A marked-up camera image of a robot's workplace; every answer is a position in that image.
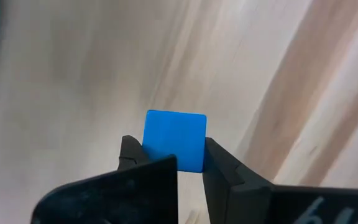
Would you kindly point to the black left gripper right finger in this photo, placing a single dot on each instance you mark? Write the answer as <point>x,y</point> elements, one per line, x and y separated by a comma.
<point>259,205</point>

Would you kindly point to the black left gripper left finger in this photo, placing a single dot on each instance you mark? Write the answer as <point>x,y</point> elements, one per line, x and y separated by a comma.
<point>120,196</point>

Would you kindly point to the blue triangular wedge block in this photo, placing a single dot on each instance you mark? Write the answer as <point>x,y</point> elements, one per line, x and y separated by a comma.
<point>174,140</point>

